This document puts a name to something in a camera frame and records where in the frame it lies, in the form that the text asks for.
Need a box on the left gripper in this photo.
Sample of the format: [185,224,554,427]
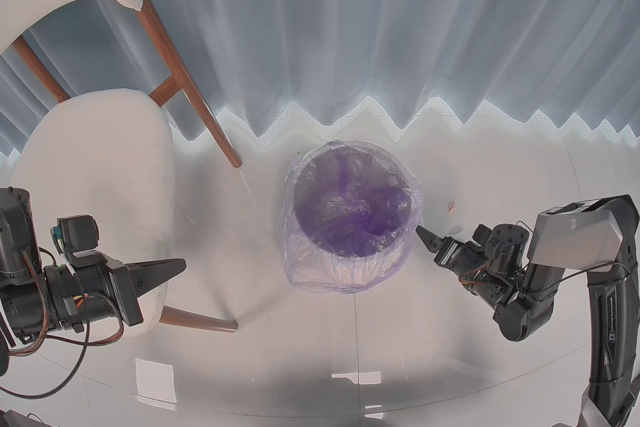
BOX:
[0,261,147,347]

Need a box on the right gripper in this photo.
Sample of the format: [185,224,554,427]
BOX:
[433,236,497,276]

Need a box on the purple plastic bag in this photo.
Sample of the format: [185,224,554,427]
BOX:
[280,140,423,297]

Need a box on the white trash bin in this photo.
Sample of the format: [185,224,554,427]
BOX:
[287,145,421,291]

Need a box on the white cushioned wooden chair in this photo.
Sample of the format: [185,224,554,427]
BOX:
[0,0,243,333]

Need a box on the pale blue curtain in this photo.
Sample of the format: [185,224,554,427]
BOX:
[0,0,640,155]

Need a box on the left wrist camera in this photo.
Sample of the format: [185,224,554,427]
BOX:
[50,215,108,272]

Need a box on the black cable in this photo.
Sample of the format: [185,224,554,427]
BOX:
[0,330,93,400]

